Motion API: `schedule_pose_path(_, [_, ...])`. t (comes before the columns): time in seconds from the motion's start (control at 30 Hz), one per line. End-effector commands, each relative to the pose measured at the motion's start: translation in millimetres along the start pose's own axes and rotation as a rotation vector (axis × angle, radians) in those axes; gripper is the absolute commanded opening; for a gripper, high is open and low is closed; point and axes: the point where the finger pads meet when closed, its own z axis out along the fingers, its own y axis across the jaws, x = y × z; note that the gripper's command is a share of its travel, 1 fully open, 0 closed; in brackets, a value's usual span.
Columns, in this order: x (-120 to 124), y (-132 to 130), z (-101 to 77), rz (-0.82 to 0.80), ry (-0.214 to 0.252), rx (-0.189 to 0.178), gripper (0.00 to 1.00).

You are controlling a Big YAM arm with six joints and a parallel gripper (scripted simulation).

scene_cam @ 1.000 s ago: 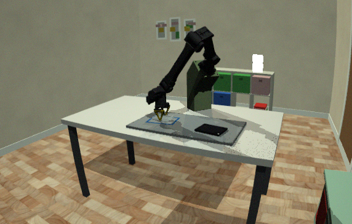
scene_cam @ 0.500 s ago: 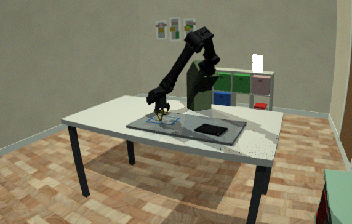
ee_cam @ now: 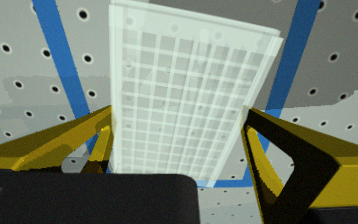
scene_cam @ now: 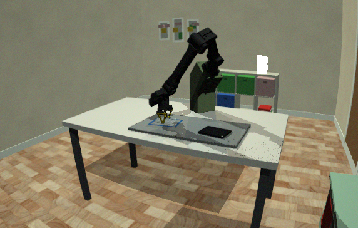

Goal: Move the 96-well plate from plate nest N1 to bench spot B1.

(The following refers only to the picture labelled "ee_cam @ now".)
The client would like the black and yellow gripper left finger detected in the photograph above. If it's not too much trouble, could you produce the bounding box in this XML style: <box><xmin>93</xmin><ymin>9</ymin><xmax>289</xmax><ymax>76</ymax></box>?
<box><xmin>0</xmin><ymin>105</ymin><xmax>114</xmax><ymax>173</ymax></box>

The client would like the white well plate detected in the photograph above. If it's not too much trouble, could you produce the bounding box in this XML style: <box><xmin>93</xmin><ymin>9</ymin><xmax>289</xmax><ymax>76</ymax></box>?
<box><xmin>109</xmin><ymin>0</ymin><xmax>283</xmax><ymax>188</ymax></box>

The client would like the blue tape outline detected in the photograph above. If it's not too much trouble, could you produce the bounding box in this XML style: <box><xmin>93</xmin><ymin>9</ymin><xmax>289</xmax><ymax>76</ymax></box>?
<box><xmin>32</xmin><ymin>0</ymin><xmax>321</xmax><ymax>188</ymax></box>

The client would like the grey flat base plate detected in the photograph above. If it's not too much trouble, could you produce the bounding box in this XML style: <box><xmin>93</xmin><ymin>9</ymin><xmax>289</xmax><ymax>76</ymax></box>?
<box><xmin>0</xmin><ymin>0</ymin><xmax>358</xmax><ymax>224</ymax></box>

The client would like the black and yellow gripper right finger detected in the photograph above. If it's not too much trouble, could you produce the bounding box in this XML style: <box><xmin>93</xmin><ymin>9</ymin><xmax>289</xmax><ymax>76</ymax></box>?
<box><xmin>241</xmin><ymin>107</ymin><xmax>358</xmax><ymax>224</ymax></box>

